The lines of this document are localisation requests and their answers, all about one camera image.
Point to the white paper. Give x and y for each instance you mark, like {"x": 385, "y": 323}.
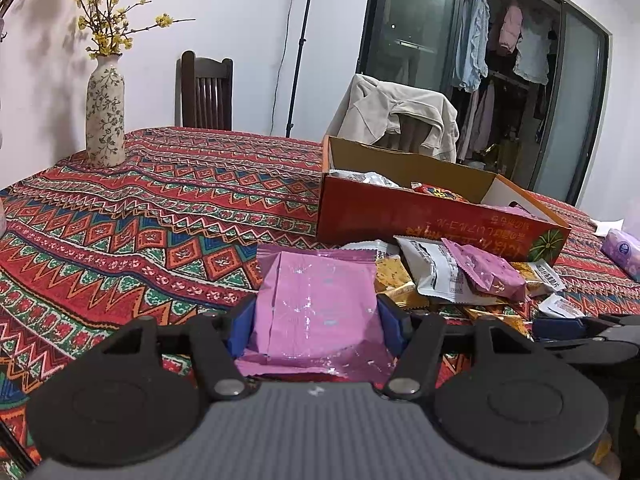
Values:
{"x": 607, "y": 226}

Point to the mauve hanging garment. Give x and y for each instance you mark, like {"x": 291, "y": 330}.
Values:
{"x": 480, "y": 115}

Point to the dark wooden chair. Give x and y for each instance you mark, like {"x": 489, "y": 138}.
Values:
{"x": 205, "y": 95}

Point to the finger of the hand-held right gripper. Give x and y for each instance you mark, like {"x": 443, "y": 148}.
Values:
{"x": 557, "y": 329}
{"x": 622, "y": 321}

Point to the yellow flower branches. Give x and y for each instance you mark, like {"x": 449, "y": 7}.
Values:
{"x": 107, "y": 15}

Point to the beige jacket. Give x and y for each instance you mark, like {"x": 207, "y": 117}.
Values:
{"x": 380, "y": 110}

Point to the glass sliding door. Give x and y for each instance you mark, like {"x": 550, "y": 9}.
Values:
{"x": 410, "y": 25}

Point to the pink hanging garment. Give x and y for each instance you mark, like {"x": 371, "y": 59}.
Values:
{"x": 511, "y": 30}

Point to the pink snack packet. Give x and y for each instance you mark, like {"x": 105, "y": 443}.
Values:
{"x": 487, "y": 270}
{"x": 315, "y": 310}

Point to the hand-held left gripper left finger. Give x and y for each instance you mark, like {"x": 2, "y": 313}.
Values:
{"x": 240, "y": 327}

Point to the studio light stand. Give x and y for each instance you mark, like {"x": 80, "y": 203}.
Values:
{"x": 300, "y": 50}

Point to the purple tissue pack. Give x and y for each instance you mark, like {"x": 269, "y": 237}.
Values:
{"x": 622, "y": 255}

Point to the red cardboard box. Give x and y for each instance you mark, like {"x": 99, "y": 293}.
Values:
{"x": 400, "y": 210}

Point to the floral ceramic vase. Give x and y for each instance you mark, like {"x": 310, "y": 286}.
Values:
{"x": 105, "y": 115}

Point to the brown wooden chair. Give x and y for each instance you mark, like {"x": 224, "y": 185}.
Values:
{"x": 411, "y": 135}

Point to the white hanging garment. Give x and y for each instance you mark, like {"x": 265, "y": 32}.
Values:
{"x": 532, "y": 52}

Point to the red snack bag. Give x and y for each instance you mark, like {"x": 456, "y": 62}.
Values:
{"x": 440, "y": 192}

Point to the white yellow cracker packet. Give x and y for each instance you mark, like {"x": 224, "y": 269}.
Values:
{"x": 367, "y": 251}

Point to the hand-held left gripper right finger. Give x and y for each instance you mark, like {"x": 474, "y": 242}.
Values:
{"x": 392, "y": 327}

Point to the light blue hanging garment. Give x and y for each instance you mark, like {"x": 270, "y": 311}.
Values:
{"x": 472, "y": 40}

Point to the small white snack packet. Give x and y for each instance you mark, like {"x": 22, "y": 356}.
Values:
{"x": 560, "y": 305}

